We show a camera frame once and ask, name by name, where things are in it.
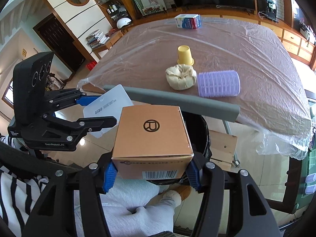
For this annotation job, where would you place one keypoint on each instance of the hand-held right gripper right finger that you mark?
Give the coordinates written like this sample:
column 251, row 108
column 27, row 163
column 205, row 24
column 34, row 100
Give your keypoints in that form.
column 195, row 177

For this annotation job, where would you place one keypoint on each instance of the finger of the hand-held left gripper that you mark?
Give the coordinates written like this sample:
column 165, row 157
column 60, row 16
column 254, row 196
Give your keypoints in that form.
column 86, row 100
column 98, row 123

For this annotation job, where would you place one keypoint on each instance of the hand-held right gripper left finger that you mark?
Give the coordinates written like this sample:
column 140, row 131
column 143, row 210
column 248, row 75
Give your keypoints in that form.
column 109, row 177

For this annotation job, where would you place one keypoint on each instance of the white plastic packet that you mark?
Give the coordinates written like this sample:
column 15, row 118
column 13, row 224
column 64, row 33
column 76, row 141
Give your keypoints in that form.
column 111, row 101

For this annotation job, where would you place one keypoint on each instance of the black trash bin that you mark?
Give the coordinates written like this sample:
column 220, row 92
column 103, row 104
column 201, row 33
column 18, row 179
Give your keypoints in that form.
column 200, row 138

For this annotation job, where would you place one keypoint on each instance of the brown cardboard box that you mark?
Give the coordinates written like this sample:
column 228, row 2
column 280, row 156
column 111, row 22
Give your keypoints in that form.
column 148, row 140

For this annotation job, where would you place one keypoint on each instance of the brown slipper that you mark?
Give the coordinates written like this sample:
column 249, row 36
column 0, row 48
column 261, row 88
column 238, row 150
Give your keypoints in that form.
column 182, row 192

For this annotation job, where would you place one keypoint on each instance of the person's grey trouser leg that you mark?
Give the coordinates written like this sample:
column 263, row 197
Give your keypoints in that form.
column 128, row 202

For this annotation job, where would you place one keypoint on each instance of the stack of books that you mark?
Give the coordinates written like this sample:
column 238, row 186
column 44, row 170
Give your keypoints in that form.
column 97, row 39

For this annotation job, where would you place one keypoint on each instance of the dark wooden door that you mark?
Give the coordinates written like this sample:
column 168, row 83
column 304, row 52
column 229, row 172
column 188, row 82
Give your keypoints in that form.
column 59, row 44

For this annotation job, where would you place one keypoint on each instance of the small wooden side table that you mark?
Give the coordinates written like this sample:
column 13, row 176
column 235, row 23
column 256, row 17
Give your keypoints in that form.
column 116, row 37

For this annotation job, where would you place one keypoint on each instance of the grey foam edge guard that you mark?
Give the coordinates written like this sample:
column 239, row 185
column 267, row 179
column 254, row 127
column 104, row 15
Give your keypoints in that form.
column 172, row 100

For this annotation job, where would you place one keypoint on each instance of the white helmet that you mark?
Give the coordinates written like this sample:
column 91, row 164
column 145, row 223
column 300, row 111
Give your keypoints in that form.
column 123, row 23

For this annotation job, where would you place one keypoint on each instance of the beige cloth pouch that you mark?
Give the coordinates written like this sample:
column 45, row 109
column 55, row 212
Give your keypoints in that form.
column 180, row 79

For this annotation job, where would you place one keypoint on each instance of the purple hair roller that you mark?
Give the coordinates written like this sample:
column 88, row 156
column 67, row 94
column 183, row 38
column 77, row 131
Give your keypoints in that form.
column 219, row 84

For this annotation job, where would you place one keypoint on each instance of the person's striped shirt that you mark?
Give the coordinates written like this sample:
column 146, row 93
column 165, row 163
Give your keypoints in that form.
column 14, row 197

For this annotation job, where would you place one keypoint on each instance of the wooden display shelf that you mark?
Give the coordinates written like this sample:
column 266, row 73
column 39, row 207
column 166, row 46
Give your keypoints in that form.
column 108, row 0

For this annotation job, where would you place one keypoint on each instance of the yellow paper cup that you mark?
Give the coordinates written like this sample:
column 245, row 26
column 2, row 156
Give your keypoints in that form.
column 185, row 54

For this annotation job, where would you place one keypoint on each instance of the red flower picture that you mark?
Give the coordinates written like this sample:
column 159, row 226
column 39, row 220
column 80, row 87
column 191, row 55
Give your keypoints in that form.
column 153, row 10

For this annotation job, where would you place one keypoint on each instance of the glass top side table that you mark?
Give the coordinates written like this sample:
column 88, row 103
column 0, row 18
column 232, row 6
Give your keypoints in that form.
column 308, row 160

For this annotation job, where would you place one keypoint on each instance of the blue and white carton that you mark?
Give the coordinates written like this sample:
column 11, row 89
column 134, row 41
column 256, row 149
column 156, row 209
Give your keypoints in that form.
column 187, row 22

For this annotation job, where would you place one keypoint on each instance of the wooden television cabinet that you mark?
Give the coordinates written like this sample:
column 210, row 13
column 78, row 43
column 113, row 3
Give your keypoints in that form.
column 291, row 37

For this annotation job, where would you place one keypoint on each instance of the grey bag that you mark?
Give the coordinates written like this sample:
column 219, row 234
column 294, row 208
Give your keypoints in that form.
column 307, row 30

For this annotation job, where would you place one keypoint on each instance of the black box appliance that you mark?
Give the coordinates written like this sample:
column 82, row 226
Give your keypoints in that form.
column 261, row 5

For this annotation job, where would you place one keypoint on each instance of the black coffee machine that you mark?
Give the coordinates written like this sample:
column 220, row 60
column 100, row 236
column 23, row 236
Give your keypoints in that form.
column 271, row 8

